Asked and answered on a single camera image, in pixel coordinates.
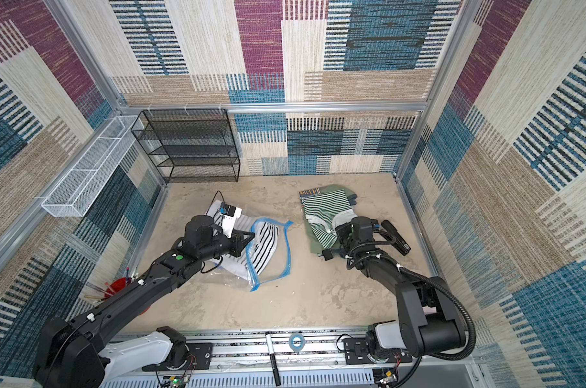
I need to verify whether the red pencil cup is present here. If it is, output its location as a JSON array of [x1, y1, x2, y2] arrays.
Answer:
[[81, 276, 144, 314]]

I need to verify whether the white wire mesh basket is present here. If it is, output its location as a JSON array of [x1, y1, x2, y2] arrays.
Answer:
[[42, 116, 137, 218]]

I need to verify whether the black stapler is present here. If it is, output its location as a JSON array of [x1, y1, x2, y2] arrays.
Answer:
[[380, 220, 411, 256]]

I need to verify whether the black white striped garment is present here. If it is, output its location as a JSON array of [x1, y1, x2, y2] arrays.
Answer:
[[221, 213, 279, 281]]

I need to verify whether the black wire mesh shelf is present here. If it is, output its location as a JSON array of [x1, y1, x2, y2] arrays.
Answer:
[[131, 108, 241, 184]]

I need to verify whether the clear vacuum bag blue zipper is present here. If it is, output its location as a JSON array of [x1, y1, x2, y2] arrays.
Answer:
[[204, 200, 293, 291]]

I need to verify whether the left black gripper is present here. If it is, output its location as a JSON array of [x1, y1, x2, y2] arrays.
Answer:
[[198, 229, 257, 264]]

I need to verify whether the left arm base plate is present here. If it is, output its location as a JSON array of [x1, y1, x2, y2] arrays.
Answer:
[[141, 343, 213, 373]]

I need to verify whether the blue tape roll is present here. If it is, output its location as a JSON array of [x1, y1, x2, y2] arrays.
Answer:
[[288, 332, 306, 353]]

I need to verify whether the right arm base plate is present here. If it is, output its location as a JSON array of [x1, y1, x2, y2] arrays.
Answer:
[[337, 336, 414, 365]]

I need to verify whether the green white striped garment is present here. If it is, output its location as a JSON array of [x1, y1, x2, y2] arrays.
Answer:
[[302, 188, 359, 251]]

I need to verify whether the black marker pen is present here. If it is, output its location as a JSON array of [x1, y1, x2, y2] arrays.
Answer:
[[266, 332, 282, 387]]

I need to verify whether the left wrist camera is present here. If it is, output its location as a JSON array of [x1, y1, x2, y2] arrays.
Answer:
[[220, 202, 242, 238]]

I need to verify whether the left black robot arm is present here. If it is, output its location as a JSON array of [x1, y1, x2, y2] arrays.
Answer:
[[33, 215, 255, 387]]

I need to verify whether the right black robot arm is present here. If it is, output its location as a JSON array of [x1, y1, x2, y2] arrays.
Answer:
[[336, 217, 477, 361]]

